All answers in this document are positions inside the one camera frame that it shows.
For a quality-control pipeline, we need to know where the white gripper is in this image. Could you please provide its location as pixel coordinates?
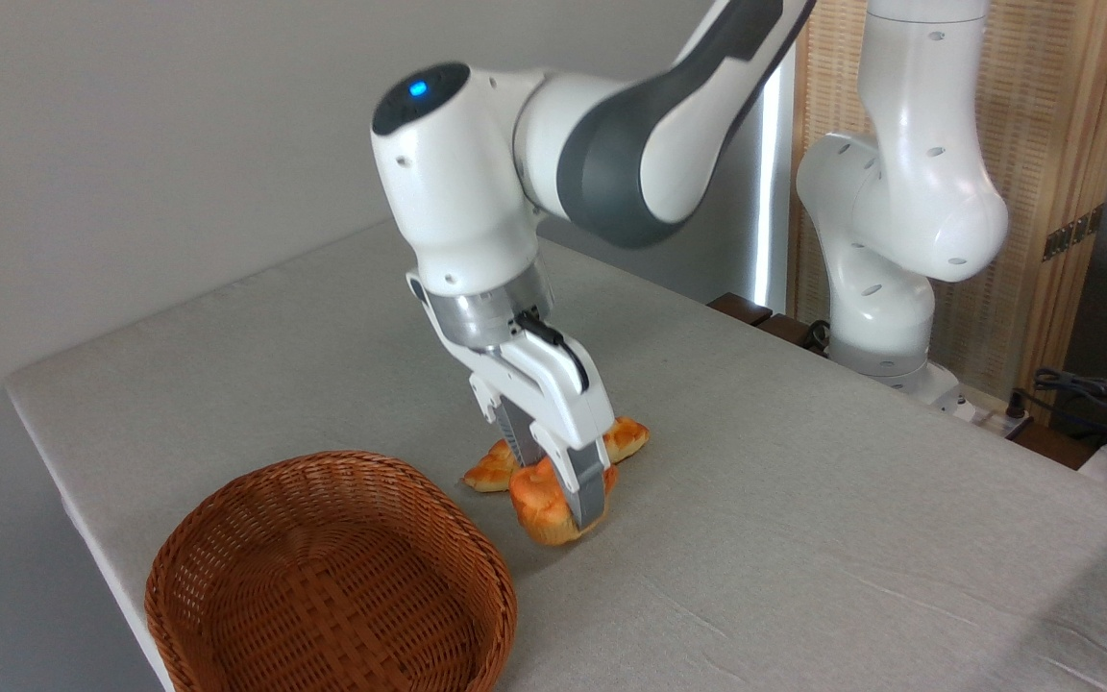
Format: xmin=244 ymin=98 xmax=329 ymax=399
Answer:
xmin=406 ymin=272 xmax=616 ymax=533

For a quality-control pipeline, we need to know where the round muffin-shaped bread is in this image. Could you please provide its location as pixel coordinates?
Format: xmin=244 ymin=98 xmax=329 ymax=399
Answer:
xmin=508 ymin=457 xmax=620 ymax=547

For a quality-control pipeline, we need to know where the long braided bread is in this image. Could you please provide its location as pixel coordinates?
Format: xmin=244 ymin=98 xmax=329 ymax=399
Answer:
xmin=461 ymin=416 xmax=652 ymax=493

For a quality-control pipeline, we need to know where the brown wicker basket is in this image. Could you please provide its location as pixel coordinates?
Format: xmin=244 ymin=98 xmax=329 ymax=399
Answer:
xmin=144 ymin=451 xmax=518 ymax=692

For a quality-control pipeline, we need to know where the dark brown wooden block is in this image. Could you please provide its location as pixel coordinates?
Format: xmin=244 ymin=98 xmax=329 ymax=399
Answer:
xmin=707 ymin=292 xmax=829 ymax=355

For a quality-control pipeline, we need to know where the grey tablecloth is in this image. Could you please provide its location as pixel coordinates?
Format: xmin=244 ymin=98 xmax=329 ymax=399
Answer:
xmin=4 ymin=219 xmax=1107 ymax=692

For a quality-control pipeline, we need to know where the white vertical light strip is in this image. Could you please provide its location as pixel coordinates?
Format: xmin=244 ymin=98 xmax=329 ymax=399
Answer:
xmin=755 ymin=48 xmax=799 ymax=314

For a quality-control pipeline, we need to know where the white power strip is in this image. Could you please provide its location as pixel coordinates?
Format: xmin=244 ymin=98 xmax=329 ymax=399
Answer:
xmin=955 ymin=386 xmax=1035 ymax=439

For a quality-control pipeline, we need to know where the dark metal screen hinge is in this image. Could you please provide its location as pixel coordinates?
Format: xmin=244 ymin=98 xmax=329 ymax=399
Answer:
xmin=1042 ymin=204 xmax=1106 ymax=262

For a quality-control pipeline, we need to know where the wooden folding screen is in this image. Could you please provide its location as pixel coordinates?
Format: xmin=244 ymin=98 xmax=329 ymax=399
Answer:
xmin=789 ymin=0 xmax=1107 ymax=426

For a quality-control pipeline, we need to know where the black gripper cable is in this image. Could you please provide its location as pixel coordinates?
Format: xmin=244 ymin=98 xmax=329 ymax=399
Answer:
xmin=515 ymin=312 xmax=592 ymax=393

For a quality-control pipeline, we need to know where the bundle of dark cables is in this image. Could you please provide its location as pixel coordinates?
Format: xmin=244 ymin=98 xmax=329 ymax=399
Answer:
xmin=1010 ymin=367 xmax=1107 ymax=453

